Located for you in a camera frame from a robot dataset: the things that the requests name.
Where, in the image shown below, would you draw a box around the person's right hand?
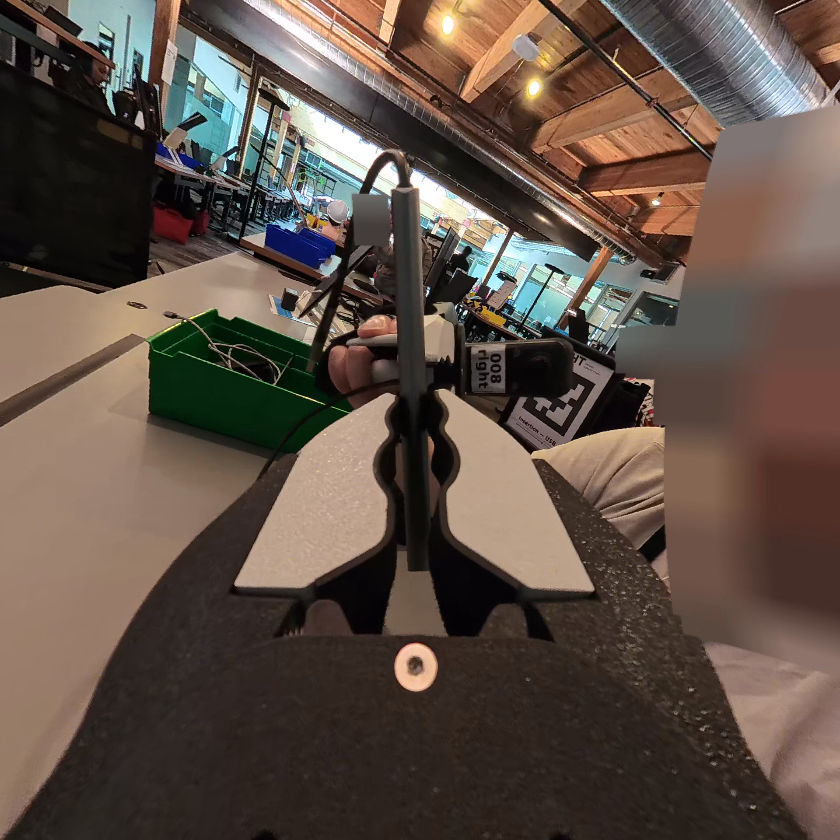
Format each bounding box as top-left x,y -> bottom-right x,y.
327,315 -> 401,408

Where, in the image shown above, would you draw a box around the person's right forearm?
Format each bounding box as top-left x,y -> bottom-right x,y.
531,426 -> 668,547

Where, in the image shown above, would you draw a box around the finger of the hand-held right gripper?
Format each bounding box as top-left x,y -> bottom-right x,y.
427,315 -> 464,388

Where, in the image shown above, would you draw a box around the black white marker sign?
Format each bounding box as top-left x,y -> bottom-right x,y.
501,356 -> 616,447

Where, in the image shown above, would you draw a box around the green plastic bin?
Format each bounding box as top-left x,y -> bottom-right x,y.
148,309 -> 355,455

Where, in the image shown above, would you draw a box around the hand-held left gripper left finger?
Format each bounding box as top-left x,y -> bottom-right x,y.
233,394 -> 404,593

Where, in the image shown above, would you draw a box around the black usb cable red plugs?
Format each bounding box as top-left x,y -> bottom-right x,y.
258,377 -> 404,476

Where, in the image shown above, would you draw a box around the red bag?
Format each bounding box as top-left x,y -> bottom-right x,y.
153,204 -> 213,247

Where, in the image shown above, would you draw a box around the thin ceiling pipe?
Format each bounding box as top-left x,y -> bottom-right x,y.
539,0 -> 715,160

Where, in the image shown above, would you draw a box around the black partition panel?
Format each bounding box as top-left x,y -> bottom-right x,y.
0,61 -> 158,290

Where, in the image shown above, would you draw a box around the thin grey cable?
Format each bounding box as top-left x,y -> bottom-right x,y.
163,309 -> 298,386

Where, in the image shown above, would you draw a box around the grey USB hub with cable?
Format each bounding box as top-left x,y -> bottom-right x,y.
308,149 -> 413,376

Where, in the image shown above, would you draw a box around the small silver ventilation duct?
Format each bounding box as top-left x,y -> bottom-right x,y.
262,0 -> 664,267

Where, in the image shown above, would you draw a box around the large silver ventilation duct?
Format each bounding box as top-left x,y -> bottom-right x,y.
601,0 -> 832,130

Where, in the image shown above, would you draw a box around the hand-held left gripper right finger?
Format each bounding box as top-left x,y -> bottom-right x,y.
428,391 -> 597,598

